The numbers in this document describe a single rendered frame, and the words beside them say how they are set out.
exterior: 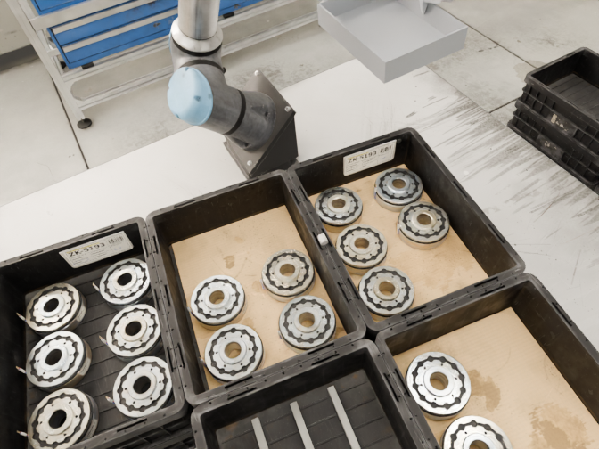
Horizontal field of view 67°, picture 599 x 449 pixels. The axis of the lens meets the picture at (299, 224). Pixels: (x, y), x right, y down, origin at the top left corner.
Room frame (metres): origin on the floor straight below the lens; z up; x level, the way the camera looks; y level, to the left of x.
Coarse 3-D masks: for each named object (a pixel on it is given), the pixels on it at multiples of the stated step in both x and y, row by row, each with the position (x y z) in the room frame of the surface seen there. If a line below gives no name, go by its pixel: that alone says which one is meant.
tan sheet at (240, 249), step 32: (256, 224) 0.59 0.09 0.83; (288, 224) 0.58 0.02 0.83; (192, 256) 0.53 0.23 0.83; (224, 256) 0.52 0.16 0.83; (256, 256) 0.51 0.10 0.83; (192, 288) 0.45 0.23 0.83; (256, 288) 0.44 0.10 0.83; (320, 288) 0.42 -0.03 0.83; (192, 320) 0.38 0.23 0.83; (256, 320) 0.37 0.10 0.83; (288, 352) 0.30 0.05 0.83
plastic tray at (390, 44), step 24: (336, 0) 1.02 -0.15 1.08; (360, 0) 1.04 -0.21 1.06; (384, 0) 1.05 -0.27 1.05; (408, 0) 1.00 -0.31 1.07; (336, 24) 0.92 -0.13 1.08; (360, 24) 0.97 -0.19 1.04; (384, 24) 0.95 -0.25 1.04; (408, 24) 0.94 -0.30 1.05; (432, 24) 0.92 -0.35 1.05; (456, 24) 0.85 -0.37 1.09; (360, 48) 0.84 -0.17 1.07; (384, 48) 0.87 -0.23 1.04; (408, 48) 0.85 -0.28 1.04; (432, 48) 0.80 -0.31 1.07; (456, 48) 0.82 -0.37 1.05; (384, 72) 0.75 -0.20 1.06; (408, 72) 0.78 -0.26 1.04
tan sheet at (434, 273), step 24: (360, 192) 0.65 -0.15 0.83; (384, 216) 0.57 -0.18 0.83; (336, 240) 0.53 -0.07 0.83; (456, 240) 0.49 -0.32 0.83; (384, 264) 0.46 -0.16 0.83; (408, 264) 0.45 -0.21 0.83; (432, 264) 0.44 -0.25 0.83; (456, 264) 0.44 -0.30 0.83; (432, 288) 0.39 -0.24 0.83; (456, 288) 0.38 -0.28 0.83
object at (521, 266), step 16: (368, 144) 0.69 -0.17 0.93; (320, 160) 0.67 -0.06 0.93; (432, 160) 0.63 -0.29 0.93; (448, 176) 0.58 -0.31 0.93; (304, 192) 0.58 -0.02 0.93; (464, 192) 0.53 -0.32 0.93; (480, 208) 0.49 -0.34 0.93; (320, 224) 0.50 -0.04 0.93; (496, 240) 0.42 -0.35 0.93; (336, 256) 0.43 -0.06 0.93; (512, 256) 0.38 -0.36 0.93; (512, 272) 0.35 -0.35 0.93; (352, 288) 0.37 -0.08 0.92; (464, 288) 0.33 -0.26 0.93; (480, 288) 0.33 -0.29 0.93; (432, 304) 0.31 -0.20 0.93; (368, 320) 0.30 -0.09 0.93; (384, 320) 0.29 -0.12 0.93; (400, 320) 0.29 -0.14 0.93
